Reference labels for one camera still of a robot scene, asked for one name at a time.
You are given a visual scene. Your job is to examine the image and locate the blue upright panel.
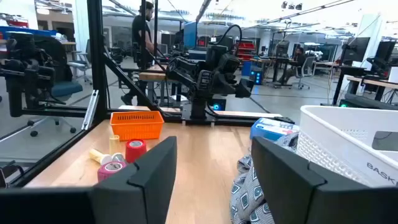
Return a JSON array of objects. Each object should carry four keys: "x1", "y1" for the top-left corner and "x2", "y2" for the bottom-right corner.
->
[{"x1": 183, "y1": 21, "x2": 198, "y2": 49}]

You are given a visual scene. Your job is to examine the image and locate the blue bin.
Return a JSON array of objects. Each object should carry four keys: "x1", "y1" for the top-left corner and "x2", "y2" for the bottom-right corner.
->
[{"x1": 241, "y1": 60, "x2": 252, "y2": 77}]

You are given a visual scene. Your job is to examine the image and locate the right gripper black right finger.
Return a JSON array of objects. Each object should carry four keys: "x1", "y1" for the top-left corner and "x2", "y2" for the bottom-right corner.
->
[{"x1": 251, "y1": 136, "x2": 371, "y2": 224}]

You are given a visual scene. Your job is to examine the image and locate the red bandage roll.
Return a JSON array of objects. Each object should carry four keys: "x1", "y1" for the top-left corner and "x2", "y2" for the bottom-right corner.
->
[{"x1": 125, "y1": 139, "x2": 147, "y2": 164}]

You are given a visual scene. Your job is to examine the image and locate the blue cardboard supply box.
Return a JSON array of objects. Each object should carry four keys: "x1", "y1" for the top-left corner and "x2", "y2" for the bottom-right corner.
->
[{"x1": 249, "y1": 117, "x2": 300, "y2": 142}]

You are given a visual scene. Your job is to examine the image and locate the silver aluminium frame bracket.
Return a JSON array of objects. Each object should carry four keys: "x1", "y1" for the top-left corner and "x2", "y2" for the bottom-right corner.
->
[{"x1": 81, "y1": 90, "x2": 100, "y2": 131}]

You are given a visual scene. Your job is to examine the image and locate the black computer monitor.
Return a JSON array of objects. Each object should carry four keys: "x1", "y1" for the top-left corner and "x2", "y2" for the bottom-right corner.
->
[
  {"x1": 341, "y1": 36, "x2": 371, "y2": 63},
  {"x1": 374, "y1": 40, "x2": 397, "y2": 63}
]

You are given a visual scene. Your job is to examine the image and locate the pink bandage roll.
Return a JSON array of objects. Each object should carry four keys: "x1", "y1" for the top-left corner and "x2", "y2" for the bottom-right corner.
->
[{"x1": 96, "y1": 161, "x2": 127, "y2": 184}]

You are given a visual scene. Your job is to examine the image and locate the yellow small bottle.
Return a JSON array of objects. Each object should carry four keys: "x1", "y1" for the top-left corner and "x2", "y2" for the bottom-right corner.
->
[{"x1": 89, "y1": 148, "x2": 113, "y2": 166}]

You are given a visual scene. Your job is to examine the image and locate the grey patterned cloth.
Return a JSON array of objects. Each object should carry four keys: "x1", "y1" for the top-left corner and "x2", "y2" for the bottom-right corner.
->
[{"x1": 229, "y1": 132, "x2": 300, "y2": 224}]

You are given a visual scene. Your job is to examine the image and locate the black box with green light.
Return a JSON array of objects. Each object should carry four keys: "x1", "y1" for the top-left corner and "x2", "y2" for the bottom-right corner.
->
[{"x1": 338, "y1": 93, "x2": 398, "y2": 110}]

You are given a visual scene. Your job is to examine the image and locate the black box with blue light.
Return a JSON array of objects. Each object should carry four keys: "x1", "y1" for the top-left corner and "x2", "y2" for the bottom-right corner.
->
[{"x1": 211, "y1": 98, "x2": 227, "y2": 111}]

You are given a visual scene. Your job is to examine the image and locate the computer tower with blue lights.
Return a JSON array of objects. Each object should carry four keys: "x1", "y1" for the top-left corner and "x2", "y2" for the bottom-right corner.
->
[{"x1": 250, "y1": 70, "x2": 264, "y2": 85}]

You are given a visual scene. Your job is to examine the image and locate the wooden background table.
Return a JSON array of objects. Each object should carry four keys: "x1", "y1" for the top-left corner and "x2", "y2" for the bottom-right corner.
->
[{"x1": 139, "y1": 71, "x2": 175, "y2": 82}]

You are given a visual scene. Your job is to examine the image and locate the white plastic laundry basket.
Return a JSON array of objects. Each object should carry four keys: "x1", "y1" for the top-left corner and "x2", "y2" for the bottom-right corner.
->
[{"x1": 297, "y1": 105, "x2": 398, "y2": 188}]

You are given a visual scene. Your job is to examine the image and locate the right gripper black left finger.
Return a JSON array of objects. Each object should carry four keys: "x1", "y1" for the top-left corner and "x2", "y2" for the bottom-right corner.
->
[{"x1": 91, "y1": 136, "x2": 178, "y2": 224}]

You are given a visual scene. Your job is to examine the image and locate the yellow bandage roll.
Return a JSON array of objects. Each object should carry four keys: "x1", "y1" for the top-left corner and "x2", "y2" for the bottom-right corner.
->
[{"x1": 108, "y1": 134, "x2": 121, "y2": 156}]

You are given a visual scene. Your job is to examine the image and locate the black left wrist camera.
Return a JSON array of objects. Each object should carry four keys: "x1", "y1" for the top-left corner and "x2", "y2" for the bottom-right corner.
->
[{"x1": 222, "y1": 53, "x2": 241, "y2": 75}]

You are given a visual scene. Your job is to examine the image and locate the black metal table frame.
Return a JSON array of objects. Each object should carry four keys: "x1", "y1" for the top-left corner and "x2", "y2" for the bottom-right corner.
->
[{"x1": 0, "y1": 0, "x2": 295, "y2": 187}]

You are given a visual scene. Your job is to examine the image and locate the red storage shelves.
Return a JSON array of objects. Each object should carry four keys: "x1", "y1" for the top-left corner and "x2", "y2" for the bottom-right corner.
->
[{"x1": 238, "y1": 42, "x2": 256, "y2": 62}]

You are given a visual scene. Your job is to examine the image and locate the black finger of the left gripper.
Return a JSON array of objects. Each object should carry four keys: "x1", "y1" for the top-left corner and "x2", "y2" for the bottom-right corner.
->
[{"x1": 235, "y1": 77, "x2": 255, "y2": 99}]

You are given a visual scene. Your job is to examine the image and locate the blue white striped cabinet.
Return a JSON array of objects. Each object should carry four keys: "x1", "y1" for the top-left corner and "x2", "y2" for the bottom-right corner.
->
[{"x1": 188, "y1": 47, "x2": 208, "y2": 61}]

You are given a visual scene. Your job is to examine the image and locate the person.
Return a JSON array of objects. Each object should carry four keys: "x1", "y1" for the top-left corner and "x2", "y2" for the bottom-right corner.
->
[
  {"x1": 279, "y1": 46, "x2": 307, "y2": 85},
  {"x1": 120, "y1": 1, "x2": 155, "y2": 106}
]

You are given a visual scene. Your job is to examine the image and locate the grey office chair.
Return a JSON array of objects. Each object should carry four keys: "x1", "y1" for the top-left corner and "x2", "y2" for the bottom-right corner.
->
[
  {"x1": 67, "y1": 40, "x2": 93, "y2": 85},
  {"x1": 294, "y1": 55, "x2": 315, "y2": 90}
]

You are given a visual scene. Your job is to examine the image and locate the orange plastic basket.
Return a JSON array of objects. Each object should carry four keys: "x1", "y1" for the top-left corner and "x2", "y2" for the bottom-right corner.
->
[{"x1": 109, "y1": 111, "x2": 165, "y2": 141}]

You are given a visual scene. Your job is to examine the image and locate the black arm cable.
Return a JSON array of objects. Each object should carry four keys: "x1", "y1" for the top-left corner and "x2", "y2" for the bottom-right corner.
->
[{"x1": 214, "y1": 24, "x2": 243, "y2": 47}]

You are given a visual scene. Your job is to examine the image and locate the small white tape roll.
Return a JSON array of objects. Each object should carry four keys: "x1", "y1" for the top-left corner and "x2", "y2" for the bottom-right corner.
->
[{"x1": 111, "y1": 152, "x2": 126, "y2": 164}]

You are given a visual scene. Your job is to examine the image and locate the blue seat office chair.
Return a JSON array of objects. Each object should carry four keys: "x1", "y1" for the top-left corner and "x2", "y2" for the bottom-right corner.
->
[{"x1": 27, "y1": 34, "x2": 84, "y2": 138}]

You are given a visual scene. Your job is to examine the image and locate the wooden top desk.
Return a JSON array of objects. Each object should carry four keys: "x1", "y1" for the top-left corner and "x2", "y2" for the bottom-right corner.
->
[{"x1": 346, "y1": 76, "x2": 398, "y2": 102}]

